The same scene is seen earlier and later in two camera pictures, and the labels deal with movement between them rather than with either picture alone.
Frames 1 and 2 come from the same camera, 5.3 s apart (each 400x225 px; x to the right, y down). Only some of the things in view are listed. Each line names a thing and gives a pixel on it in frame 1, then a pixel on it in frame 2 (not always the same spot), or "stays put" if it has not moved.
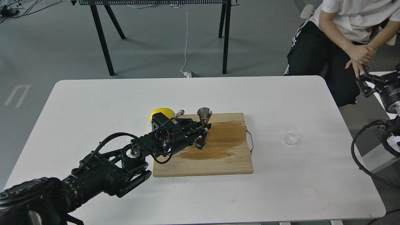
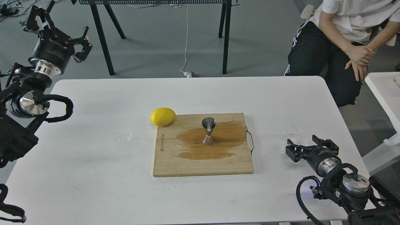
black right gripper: [389, 93] to [323, 160]
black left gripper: [171, 135] to [53, 51]
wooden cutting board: [227, 150] stays put
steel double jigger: [205, 114] to [208, 123]
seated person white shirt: [339, 40] stays put
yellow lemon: [167, 112] stays put
